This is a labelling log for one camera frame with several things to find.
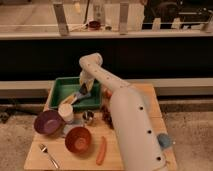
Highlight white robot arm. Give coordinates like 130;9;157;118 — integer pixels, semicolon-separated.
79;53;169;171

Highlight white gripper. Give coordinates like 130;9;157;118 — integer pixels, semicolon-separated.
79;70;94;95

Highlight silver fork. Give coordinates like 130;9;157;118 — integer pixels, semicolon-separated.
39;144;60;169

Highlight dark red grapes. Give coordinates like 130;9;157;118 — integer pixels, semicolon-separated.
101;106;114;129

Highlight wooden table board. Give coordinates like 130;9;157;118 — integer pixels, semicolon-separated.
24;83;177;171

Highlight small metal cup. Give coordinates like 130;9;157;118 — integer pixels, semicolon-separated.
82;110;94;125

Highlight dark red background bowl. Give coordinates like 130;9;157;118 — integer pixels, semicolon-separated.
88;21;101;30

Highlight orange fruit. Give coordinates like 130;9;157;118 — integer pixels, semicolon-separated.
104;88;112;99

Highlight orange-brown bowl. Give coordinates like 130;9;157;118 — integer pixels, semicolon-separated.
65;127;92;154

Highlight orange carrot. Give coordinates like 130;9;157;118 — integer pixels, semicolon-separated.
96;136;107;165

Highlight green plastic tray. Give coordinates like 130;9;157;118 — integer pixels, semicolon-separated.
49;77;102;111

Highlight white cup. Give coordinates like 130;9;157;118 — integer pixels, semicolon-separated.
58;104;74;122

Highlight purple bowl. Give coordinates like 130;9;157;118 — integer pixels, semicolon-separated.
34;110;63;135

